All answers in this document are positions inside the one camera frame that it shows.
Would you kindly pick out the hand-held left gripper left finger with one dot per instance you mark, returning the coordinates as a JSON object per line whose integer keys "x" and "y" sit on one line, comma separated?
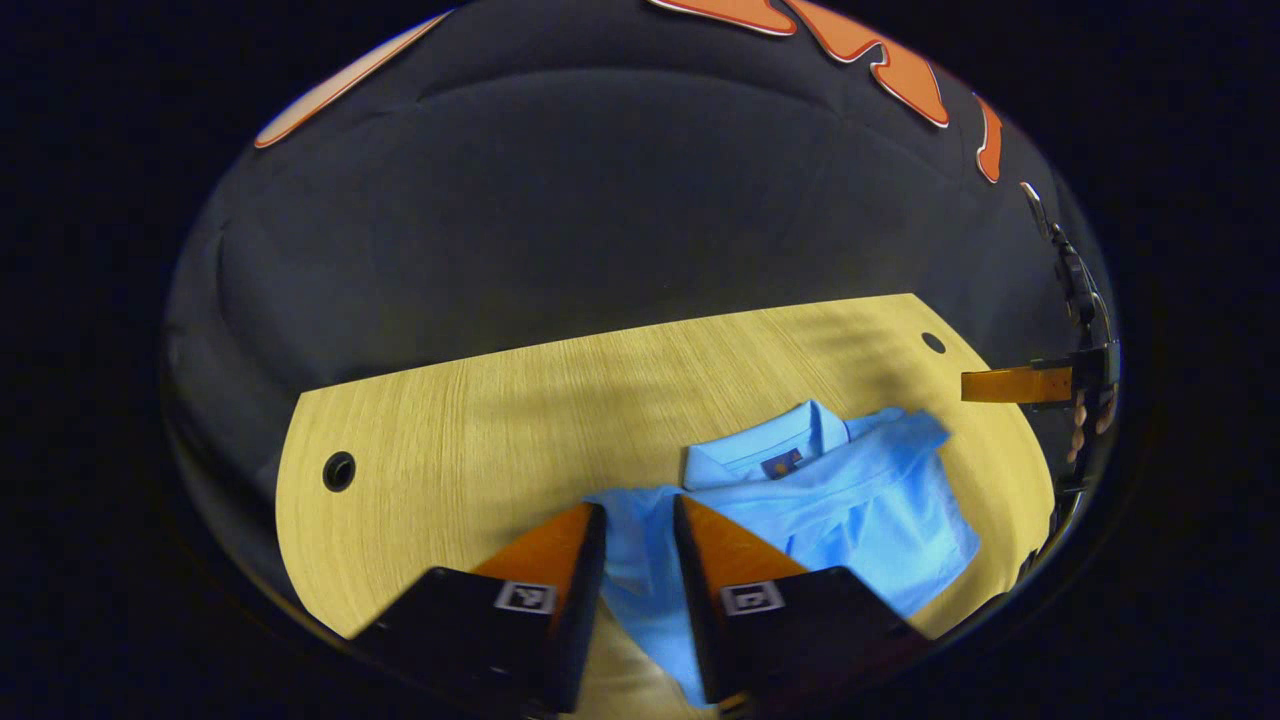
{"x": 585, "y": 600}

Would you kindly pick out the black round table grommet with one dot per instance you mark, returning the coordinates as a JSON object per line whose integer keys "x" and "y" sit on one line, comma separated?
{"x": 339, "y": 471}
{"x": 933, "y": 342}

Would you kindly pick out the light blue polo T-shirt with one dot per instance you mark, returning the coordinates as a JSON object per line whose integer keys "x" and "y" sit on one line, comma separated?
{"x": 860, "y": 500}

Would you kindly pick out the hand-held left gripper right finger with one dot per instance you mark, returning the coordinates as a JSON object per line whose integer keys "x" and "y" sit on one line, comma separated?
{"x": 695, "y": 585}

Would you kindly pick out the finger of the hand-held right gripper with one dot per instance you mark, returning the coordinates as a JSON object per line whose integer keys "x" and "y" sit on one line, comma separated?
{"x": 1015, "y": 385}

